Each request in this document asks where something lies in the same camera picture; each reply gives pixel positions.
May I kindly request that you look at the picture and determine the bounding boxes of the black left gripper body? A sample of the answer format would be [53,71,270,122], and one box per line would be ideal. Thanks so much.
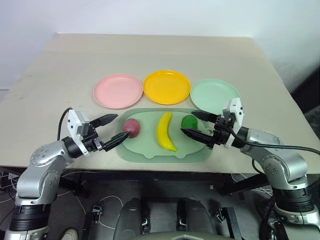
[81,123,106,154]

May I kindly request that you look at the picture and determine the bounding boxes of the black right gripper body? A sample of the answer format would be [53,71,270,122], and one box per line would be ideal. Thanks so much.
[212,113,237,147]

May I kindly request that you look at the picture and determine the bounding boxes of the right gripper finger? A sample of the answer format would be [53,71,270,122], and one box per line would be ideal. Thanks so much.
[180,127,216,149]
[191,110,218,124]

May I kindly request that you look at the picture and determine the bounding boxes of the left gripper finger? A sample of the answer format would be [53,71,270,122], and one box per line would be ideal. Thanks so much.
[100,132,131,152]
[89,113,119,127]

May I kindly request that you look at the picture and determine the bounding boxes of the green round fruit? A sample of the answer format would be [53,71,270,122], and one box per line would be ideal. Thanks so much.
[180,114,199,131]

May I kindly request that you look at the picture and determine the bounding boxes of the red apple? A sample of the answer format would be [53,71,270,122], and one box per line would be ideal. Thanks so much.
[122,118,141,139]

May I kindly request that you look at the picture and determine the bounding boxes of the light green plate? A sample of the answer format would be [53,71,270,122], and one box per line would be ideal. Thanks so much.
[189,78,242,114]

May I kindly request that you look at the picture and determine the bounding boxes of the pink plate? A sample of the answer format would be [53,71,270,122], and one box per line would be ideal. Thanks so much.
[93,72,144,110]

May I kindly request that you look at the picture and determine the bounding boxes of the yellow plate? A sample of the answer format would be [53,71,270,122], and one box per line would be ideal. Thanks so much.
[143,70,192,106]

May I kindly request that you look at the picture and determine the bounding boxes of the light green tray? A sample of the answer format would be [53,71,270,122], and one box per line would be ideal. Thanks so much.
[116,107,214,164]

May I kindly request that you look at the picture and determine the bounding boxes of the yellow banana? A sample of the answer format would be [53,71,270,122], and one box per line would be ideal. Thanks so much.
[155,111,179,153]

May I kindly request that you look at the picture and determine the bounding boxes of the dark rounded shape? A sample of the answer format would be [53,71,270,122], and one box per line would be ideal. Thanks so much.
[179,197,219,235]
[116,197,151,237]

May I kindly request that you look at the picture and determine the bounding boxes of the white wheel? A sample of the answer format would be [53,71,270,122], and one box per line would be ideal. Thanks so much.
[60,226,79,240]

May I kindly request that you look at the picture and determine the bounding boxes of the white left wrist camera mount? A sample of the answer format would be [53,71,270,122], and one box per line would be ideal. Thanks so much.
[66,108,90,157]

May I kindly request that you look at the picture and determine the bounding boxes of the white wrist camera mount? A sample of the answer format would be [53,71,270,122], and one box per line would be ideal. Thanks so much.
[66,108,90,157]
[222,97,245,149]

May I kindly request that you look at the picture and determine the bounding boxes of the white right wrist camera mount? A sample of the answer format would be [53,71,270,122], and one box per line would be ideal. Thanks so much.
[222,97,245,149]

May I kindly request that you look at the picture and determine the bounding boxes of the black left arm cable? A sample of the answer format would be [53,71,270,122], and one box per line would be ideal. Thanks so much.
[57,107,73,141]

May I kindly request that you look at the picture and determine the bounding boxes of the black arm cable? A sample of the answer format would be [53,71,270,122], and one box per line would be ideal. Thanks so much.
[57,107,73,141]
[229,129,320,154]

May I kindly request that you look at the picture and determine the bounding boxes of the black table frame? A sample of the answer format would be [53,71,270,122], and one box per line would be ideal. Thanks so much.
[58,170,272,240]

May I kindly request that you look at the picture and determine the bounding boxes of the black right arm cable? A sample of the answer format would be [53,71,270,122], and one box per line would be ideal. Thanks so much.
[229,129,320,154]

